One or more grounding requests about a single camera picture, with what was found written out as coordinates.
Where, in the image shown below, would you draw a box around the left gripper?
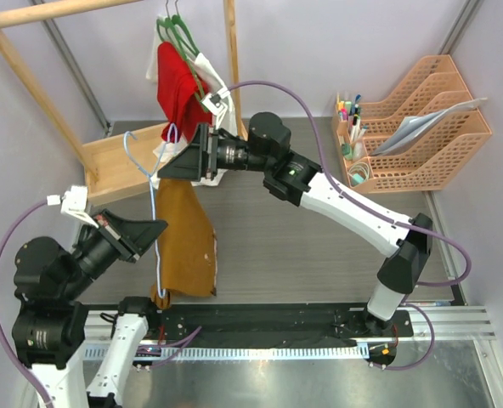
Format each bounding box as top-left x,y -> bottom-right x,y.
59,206 -> 167,297

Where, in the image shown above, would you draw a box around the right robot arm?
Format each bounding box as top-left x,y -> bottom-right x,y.
157,112 -> 432,337

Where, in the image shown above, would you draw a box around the green hanger back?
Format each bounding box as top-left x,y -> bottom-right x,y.
155,1 -> 183,57

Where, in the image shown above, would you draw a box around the pens in organizer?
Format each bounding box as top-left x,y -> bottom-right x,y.
333,93 -> 362,143

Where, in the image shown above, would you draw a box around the white slotted cable duct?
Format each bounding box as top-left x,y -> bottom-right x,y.
81,344 -> 370,361

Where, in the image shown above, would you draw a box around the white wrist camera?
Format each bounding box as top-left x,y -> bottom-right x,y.
46,185 -> 99,229
201,87 -> 230,129

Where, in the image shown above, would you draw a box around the aluminium frame rail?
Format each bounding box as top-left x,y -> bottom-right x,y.
85,303 -> 496,343

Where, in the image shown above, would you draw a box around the wooden clothes rack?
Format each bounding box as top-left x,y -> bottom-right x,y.
0,1 -> 228,210

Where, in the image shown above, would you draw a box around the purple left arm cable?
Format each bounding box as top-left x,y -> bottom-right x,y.
0,199 -> 203,408

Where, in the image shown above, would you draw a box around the green hanger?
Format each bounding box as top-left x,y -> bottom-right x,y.
155,1 -> 183,57
170,1 -> 205,102

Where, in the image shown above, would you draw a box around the green eraser box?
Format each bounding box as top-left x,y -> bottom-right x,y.
341,144 -> 353,161

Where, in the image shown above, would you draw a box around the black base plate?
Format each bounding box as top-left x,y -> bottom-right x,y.
152,303 -> 414,347

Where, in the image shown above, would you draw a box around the mint charger with cable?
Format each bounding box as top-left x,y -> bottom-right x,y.
348,162 -> 370,187

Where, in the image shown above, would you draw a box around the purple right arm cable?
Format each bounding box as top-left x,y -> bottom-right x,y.
225,80 -> 473,371

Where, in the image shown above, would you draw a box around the mustard brown trousers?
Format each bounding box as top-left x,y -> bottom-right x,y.
150,179 -> 218,309

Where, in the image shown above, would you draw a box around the white shirt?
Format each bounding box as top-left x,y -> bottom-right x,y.
145,29 -> 226,161

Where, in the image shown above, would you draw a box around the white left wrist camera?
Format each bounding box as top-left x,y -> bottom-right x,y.
46,185 -> 99,229

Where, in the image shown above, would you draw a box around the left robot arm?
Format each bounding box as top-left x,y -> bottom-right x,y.
12,210 -> 167,407

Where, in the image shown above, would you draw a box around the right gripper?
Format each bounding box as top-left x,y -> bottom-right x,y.
159,122 -> 273,182

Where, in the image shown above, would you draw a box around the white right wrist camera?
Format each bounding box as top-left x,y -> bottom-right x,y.
201,87 -> 230,129

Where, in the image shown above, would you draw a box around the green hanger front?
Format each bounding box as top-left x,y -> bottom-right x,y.
170,1 -> 205,102

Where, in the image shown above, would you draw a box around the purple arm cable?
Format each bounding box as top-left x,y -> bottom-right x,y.
225,80 -> 473,371
0,199 -> 203,408

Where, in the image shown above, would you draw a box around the red shirt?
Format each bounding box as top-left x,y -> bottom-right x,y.
157,42 -> 212,142

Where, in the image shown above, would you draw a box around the grey paper folder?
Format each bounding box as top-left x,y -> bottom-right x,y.
370,97 -> 488,156

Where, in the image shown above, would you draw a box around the light blue wire hanger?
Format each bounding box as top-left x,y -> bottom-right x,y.
123,131 -> 167,299

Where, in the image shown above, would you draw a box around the peach plastic desk organizer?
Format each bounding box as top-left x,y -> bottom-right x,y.
332,55 -> 492,194

